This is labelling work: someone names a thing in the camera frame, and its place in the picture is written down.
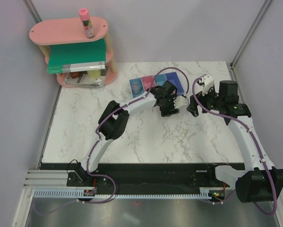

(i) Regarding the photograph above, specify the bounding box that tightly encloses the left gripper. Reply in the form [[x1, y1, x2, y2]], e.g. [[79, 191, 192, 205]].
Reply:
[[159, 95, 180, 118]]

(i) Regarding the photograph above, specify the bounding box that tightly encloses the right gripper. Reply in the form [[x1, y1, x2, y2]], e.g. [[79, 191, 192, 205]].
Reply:
[[187, 84, 224, 117]]

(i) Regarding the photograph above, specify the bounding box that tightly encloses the light blue bin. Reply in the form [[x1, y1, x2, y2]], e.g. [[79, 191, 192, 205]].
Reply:
[[129, 78, 145, 98], [154, 74, 167, 87]]

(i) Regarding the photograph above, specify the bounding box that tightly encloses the dark blue plastic bin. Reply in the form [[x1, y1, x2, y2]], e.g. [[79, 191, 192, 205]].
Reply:
[[165, 72, 184, 96]]

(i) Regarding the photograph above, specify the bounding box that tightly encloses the pink plastic bin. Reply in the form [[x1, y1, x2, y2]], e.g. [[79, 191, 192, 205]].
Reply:
[[141, 75, 156, 93]]

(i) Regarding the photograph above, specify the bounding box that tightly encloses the clear round pin jar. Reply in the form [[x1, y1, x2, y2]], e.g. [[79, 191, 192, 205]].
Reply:
[[131, 82, 142, 95]]

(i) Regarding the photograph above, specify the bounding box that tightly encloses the pink capped bottle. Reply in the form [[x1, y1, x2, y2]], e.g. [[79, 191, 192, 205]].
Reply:
[[78, 8, 95, 38]]

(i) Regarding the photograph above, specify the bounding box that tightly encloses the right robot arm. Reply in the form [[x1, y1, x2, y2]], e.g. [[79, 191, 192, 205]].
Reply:
[[187, 77, 283, 203]]

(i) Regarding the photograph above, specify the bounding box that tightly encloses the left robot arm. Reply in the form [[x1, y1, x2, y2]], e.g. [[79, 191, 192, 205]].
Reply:
[[75, 81, 179, 186]]

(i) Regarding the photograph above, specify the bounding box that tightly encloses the yellow cup on shelf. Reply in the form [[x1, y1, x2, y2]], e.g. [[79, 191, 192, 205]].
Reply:
[[87, 70, 101, 80]]

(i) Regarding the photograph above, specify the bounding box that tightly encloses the green book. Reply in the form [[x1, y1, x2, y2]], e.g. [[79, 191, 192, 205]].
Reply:
[[47, 39, 106, 74]]

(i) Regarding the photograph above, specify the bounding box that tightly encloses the brown toy on shelf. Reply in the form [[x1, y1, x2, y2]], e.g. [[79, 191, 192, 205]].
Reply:
[[69, 72, 81, 79]]

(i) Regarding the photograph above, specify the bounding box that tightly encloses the pink wooden shelf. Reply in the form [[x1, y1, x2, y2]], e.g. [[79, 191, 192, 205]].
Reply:
[[29, 17, 117, 87]]

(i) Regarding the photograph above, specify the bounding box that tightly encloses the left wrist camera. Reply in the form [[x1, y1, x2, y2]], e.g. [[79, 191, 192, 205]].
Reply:
[[174, 96, 189, 109]]

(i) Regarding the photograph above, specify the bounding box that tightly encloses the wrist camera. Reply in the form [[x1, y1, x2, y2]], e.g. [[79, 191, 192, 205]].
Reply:
[[174, 96, 189, 109], [197, 74, 214, 96]]

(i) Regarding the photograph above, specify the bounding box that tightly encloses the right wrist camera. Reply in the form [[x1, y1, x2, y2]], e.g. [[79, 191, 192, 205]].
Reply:
[[197, 74, 214, 96]]

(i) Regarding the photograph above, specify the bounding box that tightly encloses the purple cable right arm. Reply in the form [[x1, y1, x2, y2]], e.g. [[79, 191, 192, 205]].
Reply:
[[192, 77, 278, 216]]

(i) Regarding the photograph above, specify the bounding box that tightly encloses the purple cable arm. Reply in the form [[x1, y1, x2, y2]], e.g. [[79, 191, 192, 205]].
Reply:
[[34, 67, 189, 215], [192, 77, 278, 216]]

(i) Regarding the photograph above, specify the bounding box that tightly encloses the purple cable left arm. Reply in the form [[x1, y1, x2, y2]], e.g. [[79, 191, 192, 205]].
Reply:
[[34, 67, 189, 215]]

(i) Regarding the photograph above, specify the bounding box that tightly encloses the white cable duct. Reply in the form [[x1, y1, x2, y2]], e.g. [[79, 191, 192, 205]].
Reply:
[[33, 187, 223, 199]]

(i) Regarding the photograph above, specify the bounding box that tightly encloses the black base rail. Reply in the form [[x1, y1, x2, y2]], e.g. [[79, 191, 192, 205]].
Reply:
[[65, 162, 266, 197]]

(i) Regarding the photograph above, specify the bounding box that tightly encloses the aluminium frame post right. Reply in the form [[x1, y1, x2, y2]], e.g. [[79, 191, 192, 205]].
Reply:
[[228, 0, 274, 70]]

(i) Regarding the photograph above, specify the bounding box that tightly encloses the aluminium frame post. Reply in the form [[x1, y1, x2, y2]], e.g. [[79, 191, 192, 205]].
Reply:
[[23, 0, 42, 23], [228, 0, 274, 70]]

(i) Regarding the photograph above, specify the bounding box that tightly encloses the aluminium frame post left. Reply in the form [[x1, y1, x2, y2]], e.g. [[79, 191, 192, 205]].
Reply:
[[23, 0, 42, 23]]

